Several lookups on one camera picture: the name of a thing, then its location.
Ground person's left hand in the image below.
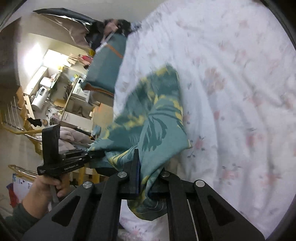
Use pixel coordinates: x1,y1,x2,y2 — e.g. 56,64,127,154
22,173,70,219

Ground white rice cooker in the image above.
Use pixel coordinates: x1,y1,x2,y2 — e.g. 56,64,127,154
31,86,49,111

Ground pile of dark clothes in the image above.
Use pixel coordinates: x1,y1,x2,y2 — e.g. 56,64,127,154
85,19,141,50

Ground green yellow camouflage shorts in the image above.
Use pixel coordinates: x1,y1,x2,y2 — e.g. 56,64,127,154
88,65,191,221

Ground teal sofa chair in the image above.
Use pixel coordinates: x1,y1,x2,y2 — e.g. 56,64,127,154
81,34,127,96

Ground yellow wooden stool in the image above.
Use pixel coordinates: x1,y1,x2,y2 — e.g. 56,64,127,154
77,166,100,185

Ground kitchen counter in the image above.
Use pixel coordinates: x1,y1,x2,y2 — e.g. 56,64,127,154
60,76,94,133

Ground white floral bed sheet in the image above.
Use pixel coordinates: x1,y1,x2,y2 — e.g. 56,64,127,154
113,1,295,238

